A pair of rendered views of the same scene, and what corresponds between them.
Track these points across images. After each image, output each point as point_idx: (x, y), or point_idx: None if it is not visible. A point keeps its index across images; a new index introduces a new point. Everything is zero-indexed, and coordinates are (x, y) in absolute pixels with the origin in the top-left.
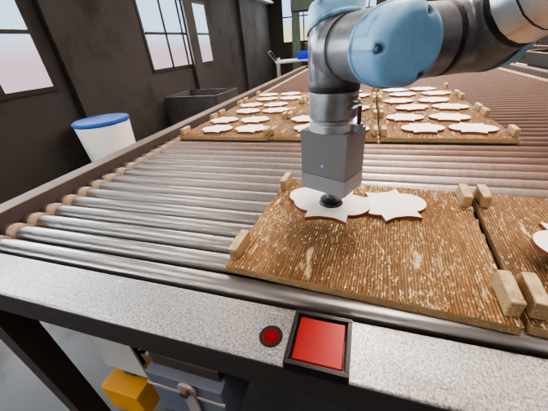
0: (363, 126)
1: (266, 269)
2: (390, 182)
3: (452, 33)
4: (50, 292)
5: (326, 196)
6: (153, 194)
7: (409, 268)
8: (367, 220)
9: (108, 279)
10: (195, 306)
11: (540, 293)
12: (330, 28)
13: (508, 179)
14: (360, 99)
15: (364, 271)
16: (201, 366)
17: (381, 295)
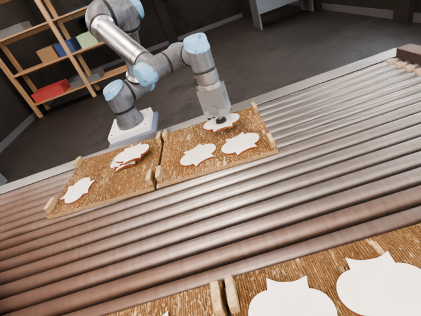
0: (197, 91)
1: (239, 111)
2: (202, 187)
3: None
4: (311, 79)
5: (222, 118)
6: (367, 102)
7: (191, 133)
8: (208, 143)
9: (297, 88)
10: (255, 101)
11: (158, 133)
12: (201, 47)
13: (118, 224)
14: (194, 76)
15: None
16: None
17: (199, 123)
